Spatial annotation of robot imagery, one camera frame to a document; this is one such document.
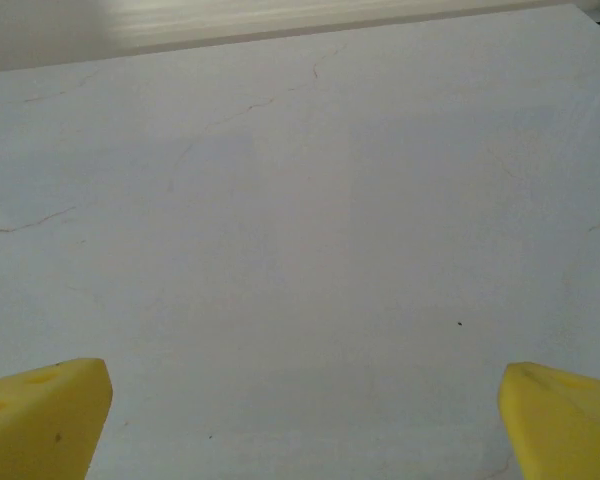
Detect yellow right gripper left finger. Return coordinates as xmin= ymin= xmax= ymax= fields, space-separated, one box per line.
xmin=0 ymin=357 xmax=114 ymax=480

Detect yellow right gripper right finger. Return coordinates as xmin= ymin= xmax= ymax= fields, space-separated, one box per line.
xmin=497 ymin=361 xmax=600 ymax=480

